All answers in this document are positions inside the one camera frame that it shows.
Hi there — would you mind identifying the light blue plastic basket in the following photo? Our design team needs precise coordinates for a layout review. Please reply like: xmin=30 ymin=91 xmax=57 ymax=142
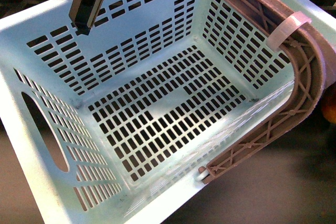
xmin=0 ymin=0 xmax=336 ymax=224

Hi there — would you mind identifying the brown basket handle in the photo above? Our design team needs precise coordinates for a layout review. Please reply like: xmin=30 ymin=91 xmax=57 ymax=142
xmin=198 ymin=0 xmax=335 ymax=184

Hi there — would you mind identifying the white zip tie right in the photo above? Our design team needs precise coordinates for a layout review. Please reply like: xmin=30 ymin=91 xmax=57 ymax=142
xmin=266 ymin=11 xmax=312 ymax=52

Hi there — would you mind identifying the red yellow mango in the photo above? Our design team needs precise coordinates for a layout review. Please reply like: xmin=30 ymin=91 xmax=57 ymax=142
xmin=321 ymin=94 xmax=336 ymax=124

